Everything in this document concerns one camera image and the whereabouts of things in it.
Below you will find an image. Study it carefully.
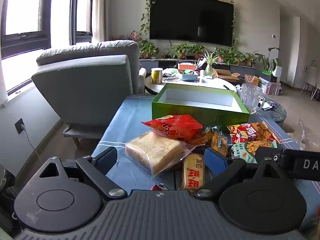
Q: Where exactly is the black wall socket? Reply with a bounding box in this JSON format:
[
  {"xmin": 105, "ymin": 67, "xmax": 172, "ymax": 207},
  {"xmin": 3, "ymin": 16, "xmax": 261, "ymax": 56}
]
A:
[{"xmin": 14, "ymin": 118, "xmax": 25, "ymax": 134}]

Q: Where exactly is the tall plant in white pot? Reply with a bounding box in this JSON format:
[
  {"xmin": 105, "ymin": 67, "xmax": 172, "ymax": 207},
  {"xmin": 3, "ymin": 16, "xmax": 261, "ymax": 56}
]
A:
[{"xmin": 254, "ymin": 47, "xmax": 283, "ymax": 78}]

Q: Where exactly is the small orange snack packet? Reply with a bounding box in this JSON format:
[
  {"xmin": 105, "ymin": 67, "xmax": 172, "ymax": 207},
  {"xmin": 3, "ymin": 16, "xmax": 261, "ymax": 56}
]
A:
[{"xmin": 210, "ymin": 130, "xmax": 228, "ymax": 157}]

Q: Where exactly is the yellow can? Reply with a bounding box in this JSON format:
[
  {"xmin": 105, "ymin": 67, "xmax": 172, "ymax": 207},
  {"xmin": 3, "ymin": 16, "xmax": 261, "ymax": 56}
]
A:
[{"xmin": 151, "ymin": 67, "xmax": 163, "ymax": 85}]

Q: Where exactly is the spider plant in green vase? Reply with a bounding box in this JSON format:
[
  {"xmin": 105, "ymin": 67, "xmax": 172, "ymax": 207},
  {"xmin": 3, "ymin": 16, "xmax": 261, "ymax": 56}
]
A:
[{"xmin": 200, "ymin": 50, "xmax": 221, "ymax": 76}]

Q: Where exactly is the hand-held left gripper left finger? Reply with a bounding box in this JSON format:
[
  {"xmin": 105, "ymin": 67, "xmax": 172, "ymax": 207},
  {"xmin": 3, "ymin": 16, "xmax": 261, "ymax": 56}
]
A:
[{"xmin": 37, "ymin": 146, "xmax": 128, "ymax": 202}]

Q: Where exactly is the yellow rice cracker packet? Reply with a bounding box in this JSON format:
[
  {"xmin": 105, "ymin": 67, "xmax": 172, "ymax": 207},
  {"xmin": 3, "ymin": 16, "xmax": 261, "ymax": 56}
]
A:
[{"xmin": 179, "ymin": 153, "xmax": 206, "ymax": 192}]

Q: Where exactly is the white round table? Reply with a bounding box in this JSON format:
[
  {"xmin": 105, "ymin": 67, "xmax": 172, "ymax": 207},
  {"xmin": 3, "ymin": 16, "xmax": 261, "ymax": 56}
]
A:
[{"xmin": 144, "ymin": 72, "xmax": 238, "ymax": 96}]

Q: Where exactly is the glass mug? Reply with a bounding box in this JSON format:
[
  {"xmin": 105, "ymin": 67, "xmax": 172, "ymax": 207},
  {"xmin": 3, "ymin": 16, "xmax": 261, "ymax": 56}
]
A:
[{"xmin": 239, "ymin": 83, "xmax": 265, "ymax": 115}]

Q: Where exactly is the grey armchair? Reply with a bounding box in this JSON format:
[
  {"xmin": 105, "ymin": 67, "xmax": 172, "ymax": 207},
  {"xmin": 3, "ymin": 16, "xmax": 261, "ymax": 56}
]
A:
[{"xmin": 31, "ymin": 40, "xmax": 147, "ymax": 146}]

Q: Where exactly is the beige curtain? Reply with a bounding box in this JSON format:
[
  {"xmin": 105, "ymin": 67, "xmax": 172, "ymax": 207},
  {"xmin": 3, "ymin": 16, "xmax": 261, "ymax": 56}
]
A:
[{"xmin": 91, "ymin": 0, "xmax": 111, "ymax": 42}]

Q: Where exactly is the orange box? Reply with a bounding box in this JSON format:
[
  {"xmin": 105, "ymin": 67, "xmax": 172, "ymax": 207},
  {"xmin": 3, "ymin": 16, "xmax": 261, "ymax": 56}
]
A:
[{"xmin": 178, "ymin": 62, "xmax": 198, "ymax": 71}]

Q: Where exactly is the dark round table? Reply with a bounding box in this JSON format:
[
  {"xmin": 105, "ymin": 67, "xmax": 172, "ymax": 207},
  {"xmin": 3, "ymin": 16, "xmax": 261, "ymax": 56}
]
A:
[{"xmin": 250, "ymin": 94, "xmax": 288, "ymax": 128}]

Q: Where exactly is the dark framed window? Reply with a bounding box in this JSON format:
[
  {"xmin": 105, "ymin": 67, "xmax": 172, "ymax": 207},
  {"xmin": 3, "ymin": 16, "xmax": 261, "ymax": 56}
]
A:
[
  {"xmin": 0, "ymin": 0, "xmax": 53, "ymax": 92},
  {"xmin": 70, "ymin": 0, "xmax": 96, "ymax": 46}
]

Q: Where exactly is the clear packet of sliced bread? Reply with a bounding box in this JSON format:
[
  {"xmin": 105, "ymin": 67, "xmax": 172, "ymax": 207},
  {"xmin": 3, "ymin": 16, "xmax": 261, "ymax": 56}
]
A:
[{"xmin": 124, "ymin": 131, "xmax": 198, "ymax": 179}]

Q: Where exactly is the open cardboard box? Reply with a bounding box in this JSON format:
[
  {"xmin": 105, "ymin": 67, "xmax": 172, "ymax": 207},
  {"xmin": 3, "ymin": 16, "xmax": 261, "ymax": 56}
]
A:
[{"xmin": 214, "ymin": 69, "xmax": 241, "ymax": 82}]

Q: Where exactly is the green snack bag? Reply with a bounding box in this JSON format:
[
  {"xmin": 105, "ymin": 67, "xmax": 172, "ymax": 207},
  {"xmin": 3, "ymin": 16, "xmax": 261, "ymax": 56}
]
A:
[{"xmin": 229, "ymin": 140, "xmax": 278, "ymax": 164}]

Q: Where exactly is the green cardboard box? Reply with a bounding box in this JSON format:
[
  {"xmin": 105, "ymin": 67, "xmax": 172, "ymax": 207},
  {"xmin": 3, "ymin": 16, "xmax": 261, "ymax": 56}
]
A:
[{"xmin": 151, "ymin": 83, "xmax": 250, "ymax": 131}]

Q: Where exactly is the row of potted plants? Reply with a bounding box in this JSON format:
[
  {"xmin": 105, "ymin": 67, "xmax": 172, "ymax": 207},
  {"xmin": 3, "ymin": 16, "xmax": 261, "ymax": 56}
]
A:
[{"xmin": 190, "ymin": 44, "xmax": 254, "ymax": 67}]

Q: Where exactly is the grey power cable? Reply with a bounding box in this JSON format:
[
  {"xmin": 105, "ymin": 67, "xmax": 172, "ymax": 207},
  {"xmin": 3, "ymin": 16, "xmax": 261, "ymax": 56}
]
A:
[{"xmin": 23, "ymin": 127, "xmax": 45, "ymax": 167}]

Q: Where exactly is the white dining chair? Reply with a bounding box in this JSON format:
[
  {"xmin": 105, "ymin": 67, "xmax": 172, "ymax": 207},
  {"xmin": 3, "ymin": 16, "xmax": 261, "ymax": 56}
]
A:
[{"xmin": 301, "ymin": 60, "xmax": 320, "ymax": 101}]

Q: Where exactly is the red flower plant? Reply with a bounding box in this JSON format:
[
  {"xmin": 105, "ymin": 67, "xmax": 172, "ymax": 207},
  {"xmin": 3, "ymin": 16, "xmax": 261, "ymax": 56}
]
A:
[{"xmin": 125, "ymin": 31, "xmax": 141, "ymax": 42}]

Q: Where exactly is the clear storage bin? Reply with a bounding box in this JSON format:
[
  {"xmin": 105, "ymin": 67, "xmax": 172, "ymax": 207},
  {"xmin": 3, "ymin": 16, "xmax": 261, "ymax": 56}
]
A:
[{"xmin": 259, "ymin": 76, "xmax": 281, "ymax": 96}]

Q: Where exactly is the dark television cabinet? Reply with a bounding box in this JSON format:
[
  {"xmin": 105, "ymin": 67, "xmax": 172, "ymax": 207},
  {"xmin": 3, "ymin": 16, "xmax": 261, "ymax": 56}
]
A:
[{"xmin": 139, "ymin": 57, "xmax": 258, "ymax": 73}]

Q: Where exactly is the clear plastic bag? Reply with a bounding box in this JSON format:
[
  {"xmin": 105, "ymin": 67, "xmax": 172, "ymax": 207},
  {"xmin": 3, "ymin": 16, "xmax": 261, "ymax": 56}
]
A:
[{"xmin": 287, "ymin": 120, "xmax": 320, "ymax": 153}]

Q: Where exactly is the red and yellow crayfish snack bag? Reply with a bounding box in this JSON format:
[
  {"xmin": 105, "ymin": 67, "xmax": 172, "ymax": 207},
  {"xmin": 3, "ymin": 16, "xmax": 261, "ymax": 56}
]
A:
[{"xmin": 226, "ymin": 121, "xmax": 282, "ymax": 145}]

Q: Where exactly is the red chip bag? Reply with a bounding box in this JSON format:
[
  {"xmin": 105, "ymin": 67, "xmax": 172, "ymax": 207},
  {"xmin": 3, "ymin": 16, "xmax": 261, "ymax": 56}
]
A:
[{"xmin": 141, "ymin": 114, "xmax": 213, "ymax": 146}]

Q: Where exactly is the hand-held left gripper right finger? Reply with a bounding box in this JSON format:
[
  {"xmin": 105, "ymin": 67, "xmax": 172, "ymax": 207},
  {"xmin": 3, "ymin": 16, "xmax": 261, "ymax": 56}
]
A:
[{"xmin": 194, "ymin": 147, "xmax": 297, "ymax": 202}]

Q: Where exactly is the potted green plant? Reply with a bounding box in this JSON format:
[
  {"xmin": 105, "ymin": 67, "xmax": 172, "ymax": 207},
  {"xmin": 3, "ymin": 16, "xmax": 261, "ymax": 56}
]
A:
[
  {"xmin": 139, "ymin": 40, "xmax": 160, "ymax": 59},
  {"xmin": 172, "ymin": 44, "xmax": 191, "ymax": 59}
]

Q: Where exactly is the black wall television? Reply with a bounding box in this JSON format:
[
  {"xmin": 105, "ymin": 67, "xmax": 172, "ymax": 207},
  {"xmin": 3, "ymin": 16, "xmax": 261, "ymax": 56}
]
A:
[{"xmin": 149, "ymin": 0, "xmax": 235, "ymax": 47}]

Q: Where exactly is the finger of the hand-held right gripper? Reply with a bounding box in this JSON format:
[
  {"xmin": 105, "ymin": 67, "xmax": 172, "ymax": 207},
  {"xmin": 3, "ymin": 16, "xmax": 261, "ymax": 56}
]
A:
[{"xmin": 255, "ymin": 148, "xmax": 320, "ymax": 180}]

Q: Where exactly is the light blue tray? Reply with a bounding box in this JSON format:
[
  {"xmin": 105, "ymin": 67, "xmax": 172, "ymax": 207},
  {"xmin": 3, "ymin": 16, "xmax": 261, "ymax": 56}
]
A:
[{"xmin": 180, "ymin": 71, "xmax": 199, "ymax": 81}]

